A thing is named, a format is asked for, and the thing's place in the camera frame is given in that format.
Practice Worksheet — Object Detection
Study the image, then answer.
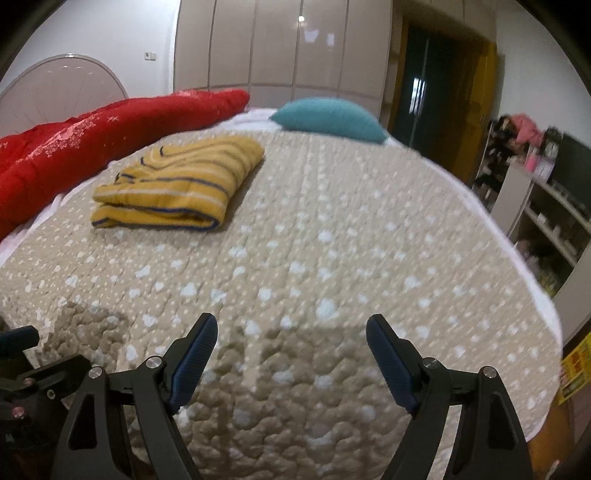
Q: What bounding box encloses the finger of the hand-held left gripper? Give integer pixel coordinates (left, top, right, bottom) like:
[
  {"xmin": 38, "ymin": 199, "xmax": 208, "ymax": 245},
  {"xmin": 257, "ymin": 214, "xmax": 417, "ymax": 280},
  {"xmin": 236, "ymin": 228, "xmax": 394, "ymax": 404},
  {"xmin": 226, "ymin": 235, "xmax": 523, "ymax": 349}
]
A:
[
  {"xmin": 0, "ymin": 325, "xmax": 40, "ymax": 356},
  {"xmin": 16, "ymin": 355, "xmax": 92, "ymax": 398}
]

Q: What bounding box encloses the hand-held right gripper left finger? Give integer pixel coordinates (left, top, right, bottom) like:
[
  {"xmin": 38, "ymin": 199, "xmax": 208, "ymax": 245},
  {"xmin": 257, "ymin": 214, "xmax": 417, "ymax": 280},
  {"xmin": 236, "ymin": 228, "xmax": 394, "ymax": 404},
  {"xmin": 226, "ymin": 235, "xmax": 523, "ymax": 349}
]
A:
[{"xmin": 50, "ymin": 313, "xmax": 219, "ymax": 480}]

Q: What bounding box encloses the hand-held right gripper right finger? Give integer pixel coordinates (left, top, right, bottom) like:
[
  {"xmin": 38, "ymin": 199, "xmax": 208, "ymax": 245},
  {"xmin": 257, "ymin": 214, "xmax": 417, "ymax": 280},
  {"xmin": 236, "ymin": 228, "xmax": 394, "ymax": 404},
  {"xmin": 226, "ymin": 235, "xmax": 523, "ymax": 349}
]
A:
[{"xmin": 366, "ymin": 314, "xmax": 536, "ymax": 480}]

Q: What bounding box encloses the yellow striped shirt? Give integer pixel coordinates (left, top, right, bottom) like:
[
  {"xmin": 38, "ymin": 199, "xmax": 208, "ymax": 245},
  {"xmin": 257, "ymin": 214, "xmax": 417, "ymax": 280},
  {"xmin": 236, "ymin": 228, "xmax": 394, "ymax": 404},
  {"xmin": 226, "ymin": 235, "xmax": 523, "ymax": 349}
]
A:
[{"xmin": 90, "ymin": 135, "xmax": 266, "ymax": 233}]

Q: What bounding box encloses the pink clothes pile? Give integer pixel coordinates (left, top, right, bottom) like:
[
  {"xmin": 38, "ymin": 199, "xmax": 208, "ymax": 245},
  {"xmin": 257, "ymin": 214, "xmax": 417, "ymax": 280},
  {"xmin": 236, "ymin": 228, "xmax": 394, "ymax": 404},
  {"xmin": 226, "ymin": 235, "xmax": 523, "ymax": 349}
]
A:
[{"xmin": 505, "ymin": 113, "xmax": 546, "ymax": 145}]

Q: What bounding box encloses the bed with beige dotted cover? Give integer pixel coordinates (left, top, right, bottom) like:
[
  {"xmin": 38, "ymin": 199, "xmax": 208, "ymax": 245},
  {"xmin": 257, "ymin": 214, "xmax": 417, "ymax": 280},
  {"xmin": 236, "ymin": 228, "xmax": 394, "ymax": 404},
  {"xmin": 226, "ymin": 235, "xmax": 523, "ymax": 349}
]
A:
[{"xmin": 0, "ymin": 106, "xmax": 565, "ymax": 444}]

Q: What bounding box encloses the beige dotted bed blanket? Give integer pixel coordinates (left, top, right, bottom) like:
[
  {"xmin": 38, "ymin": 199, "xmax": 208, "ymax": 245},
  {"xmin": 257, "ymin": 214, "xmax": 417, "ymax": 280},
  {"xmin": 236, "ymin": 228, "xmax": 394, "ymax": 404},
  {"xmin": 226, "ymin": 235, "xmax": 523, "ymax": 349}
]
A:
[{"xmin": 0, "ymin": 129, "xmax": 564, "ymax": 480}]

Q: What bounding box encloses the yellow printed box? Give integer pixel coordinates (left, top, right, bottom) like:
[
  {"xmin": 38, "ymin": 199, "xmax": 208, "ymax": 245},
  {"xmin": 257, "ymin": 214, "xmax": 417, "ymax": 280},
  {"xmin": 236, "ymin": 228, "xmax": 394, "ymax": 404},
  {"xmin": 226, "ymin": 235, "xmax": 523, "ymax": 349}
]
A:
[{"xmin": 556, "ymin": 335, "xmax": 591, "ymax": 407}]

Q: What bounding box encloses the white shelf unit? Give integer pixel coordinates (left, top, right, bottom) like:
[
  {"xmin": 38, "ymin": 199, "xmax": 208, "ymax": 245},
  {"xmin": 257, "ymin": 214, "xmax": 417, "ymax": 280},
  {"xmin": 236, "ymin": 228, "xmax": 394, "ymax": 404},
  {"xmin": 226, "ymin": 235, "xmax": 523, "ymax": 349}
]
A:
[{"xmin": 489, "ymin": 164, "xmax": 591, "ymax": 333}]

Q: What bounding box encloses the red quilt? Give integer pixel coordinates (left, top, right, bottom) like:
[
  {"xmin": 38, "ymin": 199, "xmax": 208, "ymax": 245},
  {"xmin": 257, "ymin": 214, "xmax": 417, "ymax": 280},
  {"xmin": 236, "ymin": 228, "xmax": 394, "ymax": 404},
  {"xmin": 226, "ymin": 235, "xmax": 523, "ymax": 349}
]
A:
[{"xmin": 0, "ymin": 89, "xmax": 251, "ymax": 241}]

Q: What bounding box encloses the dark cluttered rack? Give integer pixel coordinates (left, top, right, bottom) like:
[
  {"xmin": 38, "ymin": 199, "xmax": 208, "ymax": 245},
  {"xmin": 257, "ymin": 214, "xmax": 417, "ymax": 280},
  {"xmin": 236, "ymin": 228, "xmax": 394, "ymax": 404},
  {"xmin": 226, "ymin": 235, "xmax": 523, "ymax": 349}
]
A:
[{"xmin": 473, "ymin": 117, "xmax": 515, "ymax": 213}]

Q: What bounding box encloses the round padded headboard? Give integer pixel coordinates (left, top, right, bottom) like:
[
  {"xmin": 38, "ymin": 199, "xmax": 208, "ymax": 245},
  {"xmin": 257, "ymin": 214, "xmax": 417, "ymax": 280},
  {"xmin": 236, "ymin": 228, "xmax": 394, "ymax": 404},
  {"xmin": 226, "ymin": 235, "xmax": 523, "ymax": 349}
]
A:
[{"xmin": 0, "ymin": 54, "xmax": 130, "ymax": 134}]

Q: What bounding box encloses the teal pillow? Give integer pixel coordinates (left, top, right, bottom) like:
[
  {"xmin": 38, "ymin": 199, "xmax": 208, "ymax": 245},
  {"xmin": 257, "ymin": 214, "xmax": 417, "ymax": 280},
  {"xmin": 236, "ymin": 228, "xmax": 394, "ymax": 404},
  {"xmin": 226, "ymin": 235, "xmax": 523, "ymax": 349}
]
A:
[{"xmin": 269, "ymin": 97, "xmax": 389, "ymax": 145}]

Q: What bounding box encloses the dark screen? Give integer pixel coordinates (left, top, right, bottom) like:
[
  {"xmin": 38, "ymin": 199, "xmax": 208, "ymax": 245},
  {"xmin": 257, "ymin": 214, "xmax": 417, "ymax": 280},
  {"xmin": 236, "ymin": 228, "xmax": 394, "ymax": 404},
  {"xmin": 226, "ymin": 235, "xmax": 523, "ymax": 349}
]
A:
[{"xmin": 556, "ymin": 133, "xmax": 591, "ymax": 197}]

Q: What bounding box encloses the glossy beige wardrobe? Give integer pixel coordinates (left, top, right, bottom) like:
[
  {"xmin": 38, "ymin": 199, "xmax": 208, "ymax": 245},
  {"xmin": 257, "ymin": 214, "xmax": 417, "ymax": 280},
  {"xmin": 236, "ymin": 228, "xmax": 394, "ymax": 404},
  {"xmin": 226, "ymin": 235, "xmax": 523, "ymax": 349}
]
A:
[{"xmin": 173, "ymin": 0, "xmax": 393, "ymax": 116}]

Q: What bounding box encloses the wooden door frame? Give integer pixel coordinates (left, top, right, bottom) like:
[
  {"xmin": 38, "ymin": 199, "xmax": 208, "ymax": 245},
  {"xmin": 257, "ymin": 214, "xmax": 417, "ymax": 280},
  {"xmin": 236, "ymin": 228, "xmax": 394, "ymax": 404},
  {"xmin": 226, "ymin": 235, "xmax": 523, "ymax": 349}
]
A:
[{"xmin": 388, "ymin": 14, "xmax": 502, "ymax": 181}]

